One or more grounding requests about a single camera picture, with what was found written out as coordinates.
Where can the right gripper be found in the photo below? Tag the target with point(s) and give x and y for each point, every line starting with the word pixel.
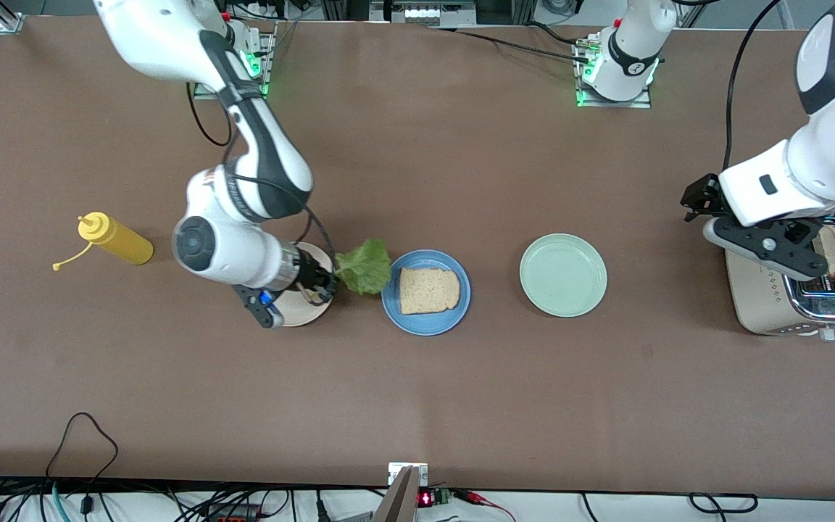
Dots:
pixel 312 278

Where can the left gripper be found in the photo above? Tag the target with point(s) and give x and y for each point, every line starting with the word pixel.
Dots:
pixel 702 194

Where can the green lettuce leaf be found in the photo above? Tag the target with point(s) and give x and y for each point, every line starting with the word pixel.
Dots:
pixel 367 268

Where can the yellow mustard squeeze bottle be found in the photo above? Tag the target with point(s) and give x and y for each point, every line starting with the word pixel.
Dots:
pixel 124 246

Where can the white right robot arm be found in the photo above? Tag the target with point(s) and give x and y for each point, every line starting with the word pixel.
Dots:
pixel 164 36

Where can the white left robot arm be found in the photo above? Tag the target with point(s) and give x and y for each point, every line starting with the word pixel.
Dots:
pixel 628 43

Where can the beige round plate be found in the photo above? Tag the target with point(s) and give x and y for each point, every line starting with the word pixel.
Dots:
pixel 309 312

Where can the blue round plate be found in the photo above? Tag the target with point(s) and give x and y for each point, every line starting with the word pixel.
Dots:
pixel 425 324

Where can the pale green round plate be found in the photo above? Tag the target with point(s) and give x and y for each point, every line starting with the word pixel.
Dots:
pixel 562 275

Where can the plain bread slice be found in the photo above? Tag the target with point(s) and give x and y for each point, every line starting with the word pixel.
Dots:
pixel 428 290

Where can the beige chrome toaster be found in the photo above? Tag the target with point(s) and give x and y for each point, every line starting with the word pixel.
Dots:
pixel 758 297

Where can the red LED display module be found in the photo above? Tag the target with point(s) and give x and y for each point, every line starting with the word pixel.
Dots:
pixel 426 499

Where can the red clip leads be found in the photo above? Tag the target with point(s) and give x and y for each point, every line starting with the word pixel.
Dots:
pixel 475 497

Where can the grey device with white label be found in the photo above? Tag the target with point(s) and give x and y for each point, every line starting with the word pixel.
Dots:
pixel 425 13

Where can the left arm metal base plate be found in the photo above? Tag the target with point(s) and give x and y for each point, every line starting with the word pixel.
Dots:
pixel 613 104

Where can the white bracket at table edge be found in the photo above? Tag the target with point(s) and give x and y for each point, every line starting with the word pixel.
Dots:
pixel 422 475

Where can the grey metal camera bar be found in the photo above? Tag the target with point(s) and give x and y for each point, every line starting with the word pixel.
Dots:
pixel 399 500

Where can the aluminium frame profile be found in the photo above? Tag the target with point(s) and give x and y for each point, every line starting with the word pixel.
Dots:
pixel 8 18

